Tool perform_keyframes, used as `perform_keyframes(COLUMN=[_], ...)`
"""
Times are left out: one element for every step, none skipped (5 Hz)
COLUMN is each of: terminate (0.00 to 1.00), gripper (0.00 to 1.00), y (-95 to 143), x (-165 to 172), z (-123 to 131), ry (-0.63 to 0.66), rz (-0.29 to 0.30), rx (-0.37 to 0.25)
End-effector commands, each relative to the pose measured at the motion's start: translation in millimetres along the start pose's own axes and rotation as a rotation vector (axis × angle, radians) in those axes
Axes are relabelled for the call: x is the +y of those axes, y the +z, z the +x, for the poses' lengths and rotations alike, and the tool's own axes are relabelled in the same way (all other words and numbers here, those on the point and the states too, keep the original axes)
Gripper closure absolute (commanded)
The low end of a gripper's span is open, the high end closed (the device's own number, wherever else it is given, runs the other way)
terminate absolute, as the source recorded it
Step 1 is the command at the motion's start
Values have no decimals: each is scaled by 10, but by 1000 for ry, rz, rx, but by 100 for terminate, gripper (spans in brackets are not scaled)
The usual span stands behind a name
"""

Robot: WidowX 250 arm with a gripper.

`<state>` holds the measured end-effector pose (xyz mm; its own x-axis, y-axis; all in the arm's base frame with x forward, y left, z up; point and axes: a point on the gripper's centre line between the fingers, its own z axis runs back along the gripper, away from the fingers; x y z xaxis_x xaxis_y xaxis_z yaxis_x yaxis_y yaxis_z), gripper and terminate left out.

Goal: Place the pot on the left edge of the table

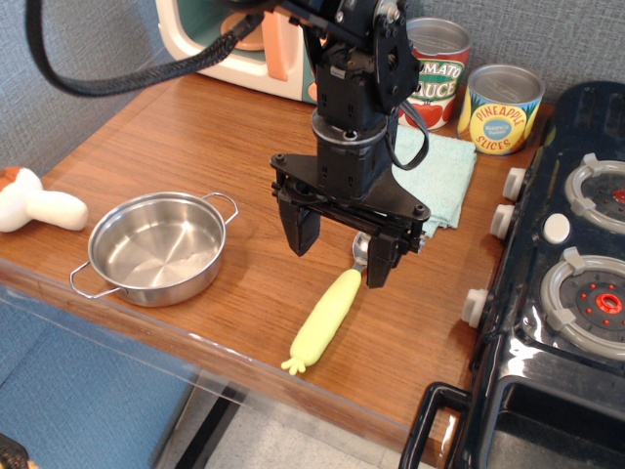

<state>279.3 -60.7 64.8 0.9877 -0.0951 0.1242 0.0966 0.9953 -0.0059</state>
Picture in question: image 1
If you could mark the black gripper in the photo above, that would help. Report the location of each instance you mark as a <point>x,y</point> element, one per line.
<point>350,180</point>

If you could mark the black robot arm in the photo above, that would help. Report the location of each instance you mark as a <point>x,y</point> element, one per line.
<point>365,72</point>

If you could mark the stainless steel pot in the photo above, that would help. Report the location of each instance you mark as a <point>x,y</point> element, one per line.
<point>158,249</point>

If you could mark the light blue cloth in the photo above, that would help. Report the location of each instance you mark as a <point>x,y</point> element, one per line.
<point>441,180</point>

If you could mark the toy microwave oven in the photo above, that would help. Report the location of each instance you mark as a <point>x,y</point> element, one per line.
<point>272,59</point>

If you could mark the pineapple slices can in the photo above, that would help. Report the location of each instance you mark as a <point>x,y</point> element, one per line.
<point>500,106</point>

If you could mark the tomato sauce can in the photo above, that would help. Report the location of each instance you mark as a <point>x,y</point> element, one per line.
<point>442,48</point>

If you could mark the black toy stove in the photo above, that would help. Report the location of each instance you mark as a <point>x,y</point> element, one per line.
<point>548,367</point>

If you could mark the white plush mushroom toy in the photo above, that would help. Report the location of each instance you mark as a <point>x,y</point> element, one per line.
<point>23,199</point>

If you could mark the yellow handled spoon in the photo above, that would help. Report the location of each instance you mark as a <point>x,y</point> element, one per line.
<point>326,317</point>

